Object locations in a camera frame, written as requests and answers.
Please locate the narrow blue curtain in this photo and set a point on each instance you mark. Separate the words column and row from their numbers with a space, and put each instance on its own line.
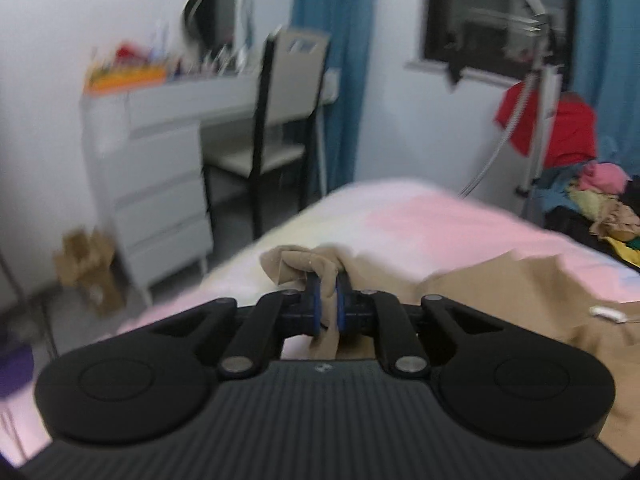
column 350, row 10

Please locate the tan printed t-shirt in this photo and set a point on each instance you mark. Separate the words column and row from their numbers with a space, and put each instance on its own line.
column 525, row 285

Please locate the bed with pastel sheet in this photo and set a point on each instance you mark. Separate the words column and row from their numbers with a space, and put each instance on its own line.
column 425, row 225

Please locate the brown cardboard box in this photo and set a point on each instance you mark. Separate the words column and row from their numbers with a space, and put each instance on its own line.
column 90, row 265

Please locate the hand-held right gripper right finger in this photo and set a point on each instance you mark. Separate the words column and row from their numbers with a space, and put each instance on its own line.
column 342, row 307

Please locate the wavy framed mirror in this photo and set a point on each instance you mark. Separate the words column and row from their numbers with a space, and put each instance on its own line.
column 215, row 10

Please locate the wide blue curtain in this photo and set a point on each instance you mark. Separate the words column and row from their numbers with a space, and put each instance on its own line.
column 610, row 35

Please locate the red garment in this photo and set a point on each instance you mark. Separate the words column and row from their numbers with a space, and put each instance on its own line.
column 575, row 130

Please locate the yellow-green fuzzy cloth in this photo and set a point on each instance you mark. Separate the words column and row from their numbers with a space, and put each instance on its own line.
column 590, row 202

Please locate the dark framed window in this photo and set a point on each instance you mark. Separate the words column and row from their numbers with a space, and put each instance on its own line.
column 480, row 10

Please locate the green garment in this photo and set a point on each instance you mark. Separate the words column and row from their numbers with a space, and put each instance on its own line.
column 634, row 243

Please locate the yellow garment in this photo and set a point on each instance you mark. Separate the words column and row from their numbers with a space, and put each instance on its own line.
column 625, row 254

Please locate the tan crumpled garment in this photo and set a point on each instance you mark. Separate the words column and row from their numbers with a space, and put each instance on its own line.
column 620, row 220

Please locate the red items on table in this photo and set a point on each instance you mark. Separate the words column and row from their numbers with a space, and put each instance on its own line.
column 131, row 52

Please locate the orange tray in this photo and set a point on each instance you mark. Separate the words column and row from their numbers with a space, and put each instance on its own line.
column 125, row 80

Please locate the garment steamer stand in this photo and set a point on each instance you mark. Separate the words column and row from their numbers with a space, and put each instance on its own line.
column 545, row 125

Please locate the white dressing table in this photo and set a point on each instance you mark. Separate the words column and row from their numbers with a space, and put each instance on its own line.
column 155, row 185

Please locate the small cosmetic bottles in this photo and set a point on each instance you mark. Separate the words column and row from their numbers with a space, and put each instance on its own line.
column 210, row 66

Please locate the pink garment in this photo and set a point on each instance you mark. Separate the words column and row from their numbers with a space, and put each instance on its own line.
column 605, row 175

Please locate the black and beige chair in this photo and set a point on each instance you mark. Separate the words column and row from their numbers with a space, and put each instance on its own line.
column 295, row 75

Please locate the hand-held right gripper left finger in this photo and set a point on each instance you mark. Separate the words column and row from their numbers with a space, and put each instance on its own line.
column 314, row 306

